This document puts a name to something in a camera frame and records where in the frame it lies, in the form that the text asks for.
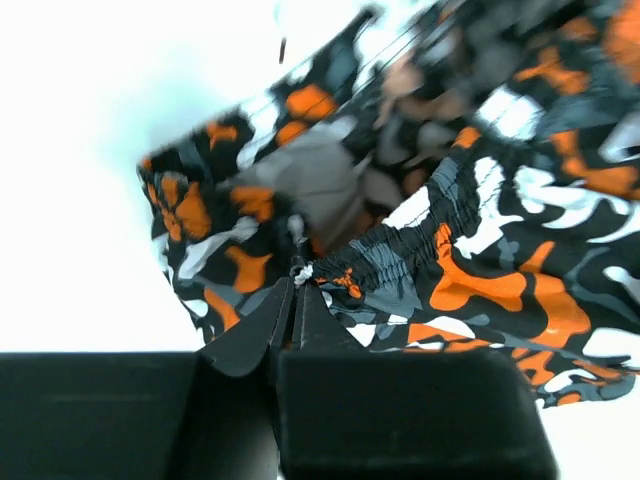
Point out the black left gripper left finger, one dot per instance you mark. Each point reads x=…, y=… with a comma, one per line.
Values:
x=260, y=336

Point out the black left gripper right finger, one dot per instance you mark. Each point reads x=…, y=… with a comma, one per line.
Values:
x=315, y=329

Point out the orange black camouflage shorts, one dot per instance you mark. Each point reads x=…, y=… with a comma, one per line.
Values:
x=474, y=185

